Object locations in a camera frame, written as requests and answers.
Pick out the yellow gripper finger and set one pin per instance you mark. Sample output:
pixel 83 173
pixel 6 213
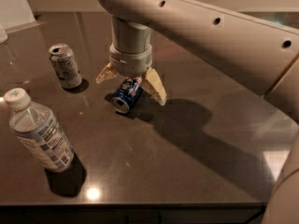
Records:
pixel 106 74
pixel 153 85

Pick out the clear plastic water bottle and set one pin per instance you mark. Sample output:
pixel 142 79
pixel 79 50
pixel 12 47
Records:
pixel 39 131

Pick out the blue pepsi can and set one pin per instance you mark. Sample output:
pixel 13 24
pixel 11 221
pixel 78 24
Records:
pixel 126 96

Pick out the green and white soda can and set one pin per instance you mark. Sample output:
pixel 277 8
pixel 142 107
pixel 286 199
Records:
pixel 65 65

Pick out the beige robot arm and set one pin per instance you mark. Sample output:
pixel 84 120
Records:
pixel 260 55

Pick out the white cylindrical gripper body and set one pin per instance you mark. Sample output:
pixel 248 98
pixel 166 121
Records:
pixel 131 61

